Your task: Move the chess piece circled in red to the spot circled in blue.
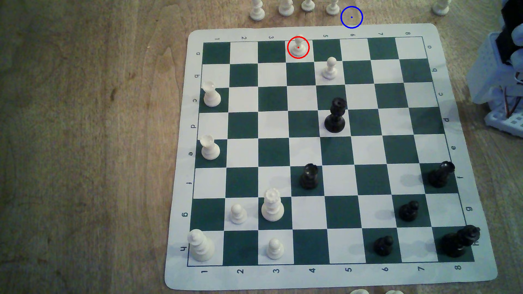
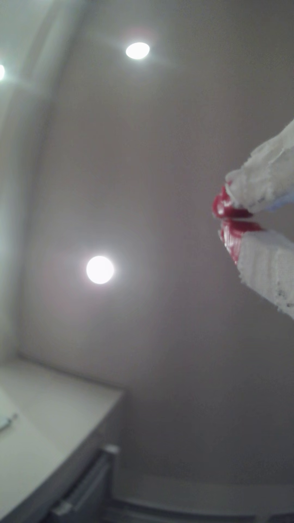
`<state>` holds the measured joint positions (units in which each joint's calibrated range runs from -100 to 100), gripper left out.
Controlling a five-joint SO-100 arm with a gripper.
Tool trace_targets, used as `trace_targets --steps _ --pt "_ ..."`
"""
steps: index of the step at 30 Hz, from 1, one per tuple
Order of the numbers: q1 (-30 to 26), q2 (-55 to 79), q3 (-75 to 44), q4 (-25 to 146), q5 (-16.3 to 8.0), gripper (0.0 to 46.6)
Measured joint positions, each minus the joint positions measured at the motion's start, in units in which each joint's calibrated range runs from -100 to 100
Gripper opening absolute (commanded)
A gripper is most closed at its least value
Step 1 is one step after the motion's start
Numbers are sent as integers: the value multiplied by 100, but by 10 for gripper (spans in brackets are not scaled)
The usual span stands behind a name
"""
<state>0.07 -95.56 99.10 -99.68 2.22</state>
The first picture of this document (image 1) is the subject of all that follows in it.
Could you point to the small white pawn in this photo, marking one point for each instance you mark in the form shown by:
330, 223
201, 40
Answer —
329, 69
257, 12
275, 249
238, 214
308, 5
333, 8
286, 8
441, 7
299, 47

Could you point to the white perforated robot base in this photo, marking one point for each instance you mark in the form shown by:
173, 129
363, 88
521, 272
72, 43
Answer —
506, 122

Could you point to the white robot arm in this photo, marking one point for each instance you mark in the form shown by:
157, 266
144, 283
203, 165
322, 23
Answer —
482, 73

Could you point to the white rook chess piece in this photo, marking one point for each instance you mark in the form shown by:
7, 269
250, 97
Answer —
211, 97
210, 150

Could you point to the black rook chess piece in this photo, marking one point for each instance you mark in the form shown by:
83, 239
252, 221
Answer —
309, 177

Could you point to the white queen chess piece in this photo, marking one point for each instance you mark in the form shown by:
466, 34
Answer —
272, 206

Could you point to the black queen chess piece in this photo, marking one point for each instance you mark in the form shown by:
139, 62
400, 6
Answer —
336, 118

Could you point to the white bishop chess piece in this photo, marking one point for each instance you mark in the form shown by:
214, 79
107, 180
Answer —
200, 247

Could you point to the green white chess mat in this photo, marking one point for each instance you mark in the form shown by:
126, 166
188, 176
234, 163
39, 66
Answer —
367, 277

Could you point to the black bishop chess piece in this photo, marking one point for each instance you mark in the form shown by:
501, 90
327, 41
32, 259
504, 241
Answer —
440, 175

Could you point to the black king chess piece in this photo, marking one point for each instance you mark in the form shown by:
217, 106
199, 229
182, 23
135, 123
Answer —
457, 243

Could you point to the small black pawn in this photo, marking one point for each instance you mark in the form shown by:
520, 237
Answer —
408, 211
384, 246

